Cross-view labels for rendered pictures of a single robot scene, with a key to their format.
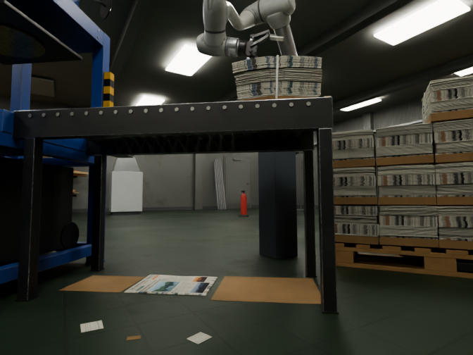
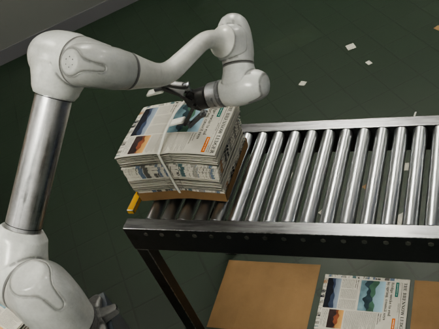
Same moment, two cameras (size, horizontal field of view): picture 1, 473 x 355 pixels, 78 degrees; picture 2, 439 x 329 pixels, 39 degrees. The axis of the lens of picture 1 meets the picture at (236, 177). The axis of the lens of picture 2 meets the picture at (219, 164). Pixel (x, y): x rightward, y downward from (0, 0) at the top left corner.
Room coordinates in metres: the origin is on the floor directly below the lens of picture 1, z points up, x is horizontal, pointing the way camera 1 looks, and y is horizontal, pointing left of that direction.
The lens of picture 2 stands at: (2.98, 0.68, 2.31)
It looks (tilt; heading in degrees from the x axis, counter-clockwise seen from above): 40 degrees down; 206
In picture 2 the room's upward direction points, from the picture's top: 23 degrees counter-clockwise
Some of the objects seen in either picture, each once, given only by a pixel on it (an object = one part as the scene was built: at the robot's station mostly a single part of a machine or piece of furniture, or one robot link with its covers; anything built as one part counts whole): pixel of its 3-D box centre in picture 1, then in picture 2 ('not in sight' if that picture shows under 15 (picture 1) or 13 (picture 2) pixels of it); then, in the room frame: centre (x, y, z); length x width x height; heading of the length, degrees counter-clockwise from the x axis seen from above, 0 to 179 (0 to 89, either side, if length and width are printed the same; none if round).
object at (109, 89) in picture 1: (108, 105); not in sight; (1.95, 0.87, 1.05); 0.05 x 0.05 x 0.45; 83
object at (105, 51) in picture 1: (98, 146); not in sight; (1.96, 0.93, 0.77); 0.09 x 0.09 x 1.55; 83
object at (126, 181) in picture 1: (126, 184); not in sight; (8.21, 3.11, 0.84); 0.84 x 0.75 x 1.67; 120
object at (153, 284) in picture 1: (174, 284); (362, 303); (1.45, 0.30, 0.00); 0.37 x 0.28 x 0.01; 83
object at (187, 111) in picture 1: (164, 120); (331, 136); (1.19, 0.30, 0.74); 1.34 x 0.05 x 0.12; 83
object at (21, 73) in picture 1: (17, 148); not in sight; (2.03, 1.53, 0.77); 0.09 x 0.09 x 1.55; 83
